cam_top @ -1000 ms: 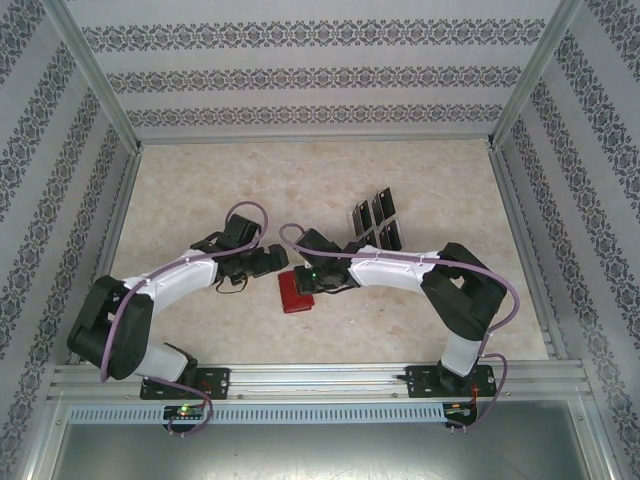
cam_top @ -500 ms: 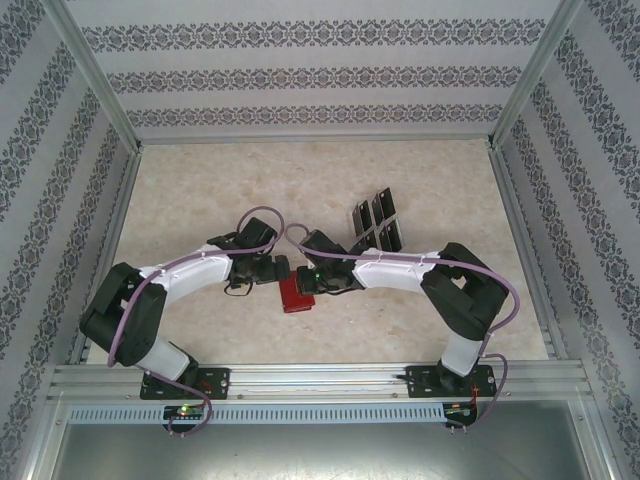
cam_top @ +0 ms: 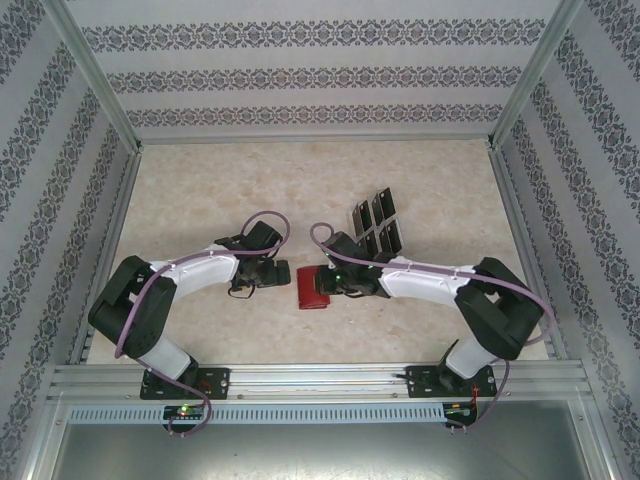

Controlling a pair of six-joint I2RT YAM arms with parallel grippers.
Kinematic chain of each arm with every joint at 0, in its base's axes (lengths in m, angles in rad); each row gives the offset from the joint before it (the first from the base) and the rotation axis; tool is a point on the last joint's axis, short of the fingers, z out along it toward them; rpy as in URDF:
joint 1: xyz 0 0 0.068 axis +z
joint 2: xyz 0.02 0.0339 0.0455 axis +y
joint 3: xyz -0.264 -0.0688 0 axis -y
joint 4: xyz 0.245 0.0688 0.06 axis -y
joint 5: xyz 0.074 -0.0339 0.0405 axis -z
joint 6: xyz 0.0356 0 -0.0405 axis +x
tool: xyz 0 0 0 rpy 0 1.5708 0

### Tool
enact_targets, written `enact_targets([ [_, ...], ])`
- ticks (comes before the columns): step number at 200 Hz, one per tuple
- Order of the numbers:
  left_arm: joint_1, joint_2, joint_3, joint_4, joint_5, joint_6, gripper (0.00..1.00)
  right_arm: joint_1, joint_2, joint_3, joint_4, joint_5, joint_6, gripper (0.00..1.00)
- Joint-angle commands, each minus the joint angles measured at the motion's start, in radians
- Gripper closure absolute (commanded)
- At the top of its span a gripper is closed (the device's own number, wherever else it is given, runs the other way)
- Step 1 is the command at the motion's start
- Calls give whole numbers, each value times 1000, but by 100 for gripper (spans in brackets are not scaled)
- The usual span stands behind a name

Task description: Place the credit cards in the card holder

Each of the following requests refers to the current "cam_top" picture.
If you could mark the aluminium mounting rail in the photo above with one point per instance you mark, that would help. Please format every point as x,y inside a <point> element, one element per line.
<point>320,382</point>

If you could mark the red leather card holder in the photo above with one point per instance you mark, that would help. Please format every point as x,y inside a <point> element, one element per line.
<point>307,295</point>

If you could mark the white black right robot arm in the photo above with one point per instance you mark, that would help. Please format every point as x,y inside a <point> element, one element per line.
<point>425,282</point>

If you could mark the small controller board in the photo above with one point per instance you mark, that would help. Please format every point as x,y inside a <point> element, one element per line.
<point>185,412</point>
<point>460,409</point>

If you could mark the aluminium frame upright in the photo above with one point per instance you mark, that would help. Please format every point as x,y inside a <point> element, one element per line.
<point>42,440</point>
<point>600,440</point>

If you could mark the credit card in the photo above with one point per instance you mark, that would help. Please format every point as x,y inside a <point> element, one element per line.
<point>375,239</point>
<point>391,202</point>
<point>358,220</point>
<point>379,207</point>
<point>368,215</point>
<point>386,239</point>
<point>396,234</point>
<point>366,243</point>

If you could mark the aluminium side rail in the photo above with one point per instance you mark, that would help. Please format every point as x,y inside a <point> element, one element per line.
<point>521,240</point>
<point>113,240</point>

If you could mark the black rectangular plates cluster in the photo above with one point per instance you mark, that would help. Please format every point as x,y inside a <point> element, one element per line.
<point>350,220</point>

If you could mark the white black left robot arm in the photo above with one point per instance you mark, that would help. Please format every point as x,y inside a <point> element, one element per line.
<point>200,272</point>

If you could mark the aluminium frame post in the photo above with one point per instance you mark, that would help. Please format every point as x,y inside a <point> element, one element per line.
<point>535,75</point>
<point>95,75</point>

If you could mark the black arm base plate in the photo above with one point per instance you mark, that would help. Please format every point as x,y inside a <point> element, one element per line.
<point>220,382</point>
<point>417,382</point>

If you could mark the grey metal sheet tray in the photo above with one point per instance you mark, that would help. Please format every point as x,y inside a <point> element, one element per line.
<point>320,455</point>

